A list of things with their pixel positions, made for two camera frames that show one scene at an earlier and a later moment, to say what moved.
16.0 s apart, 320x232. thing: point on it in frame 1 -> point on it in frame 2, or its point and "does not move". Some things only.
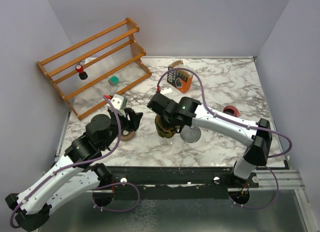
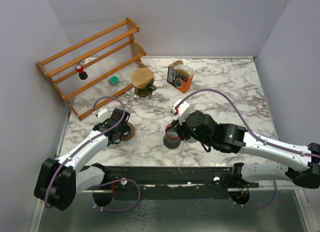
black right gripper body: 168,117 -> 185,132
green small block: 113,80 does not move
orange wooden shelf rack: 107,63 does not move
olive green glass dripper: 164,132 -> 147,91
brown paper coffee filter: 159,123 -> 141,77
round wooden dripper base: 127,137 does not move
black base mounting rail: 169,182 does not move
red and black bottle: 82,74 does not move
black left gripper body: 124,121 does not move
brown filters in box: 184,73 does not move
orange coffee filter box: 182,82 does not move
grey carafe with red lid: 231,110 -> 171,139
